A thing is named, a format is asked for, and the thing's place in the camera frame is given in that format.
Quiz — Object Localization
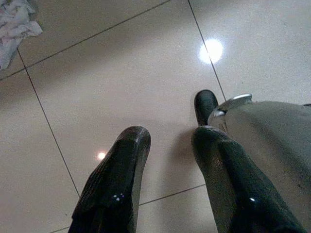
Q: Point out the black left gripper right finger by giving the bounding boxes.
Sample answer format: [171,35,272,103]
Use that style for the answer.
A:
[191,125,308,233]

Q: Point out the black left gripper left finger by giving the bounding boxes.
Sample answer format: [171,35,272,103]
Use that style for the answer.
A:
[68,125,152,233]

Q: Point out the black robot left foot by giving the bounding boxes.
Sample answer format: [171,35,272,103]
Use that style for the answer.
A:
[194,89,220,127]

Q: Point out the white patterned cloth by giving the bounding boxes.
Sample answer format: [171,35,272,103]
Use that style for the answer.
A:
[0,0,43,70]

